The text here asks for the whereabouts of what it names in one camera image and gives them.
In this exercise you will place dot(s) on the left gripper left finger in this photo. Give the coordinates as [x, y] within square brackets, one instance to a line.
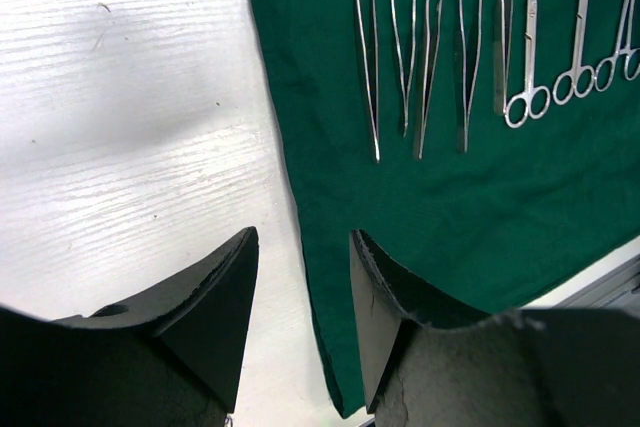
[170, 355]

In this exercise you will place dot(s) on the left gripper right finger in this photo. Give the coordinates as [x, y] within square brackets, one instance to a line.
[428, 359]

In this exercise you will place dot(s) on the dark green surgical cloth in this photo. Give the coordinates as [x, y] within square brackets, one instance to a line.
[523, 210]

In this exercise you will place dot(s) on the thin short steel tweezers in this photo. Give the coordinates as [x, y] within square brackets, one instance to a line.
[406, 66]

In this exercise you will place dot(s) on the steel surgical scissors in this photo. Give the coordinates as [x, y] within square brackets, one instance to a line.
[534, 100]

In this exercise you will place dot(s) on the curved tip steel tweezers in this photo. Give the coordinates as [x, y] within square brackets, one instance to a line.
[430, 51]

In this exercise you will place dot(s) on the steel forceps clamp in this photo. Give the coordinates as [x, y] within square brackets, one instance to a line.
[623, 51]

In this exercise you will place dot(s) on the front aluminium frame rail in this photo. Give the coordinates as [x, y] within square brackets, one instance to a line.
[618, 289]

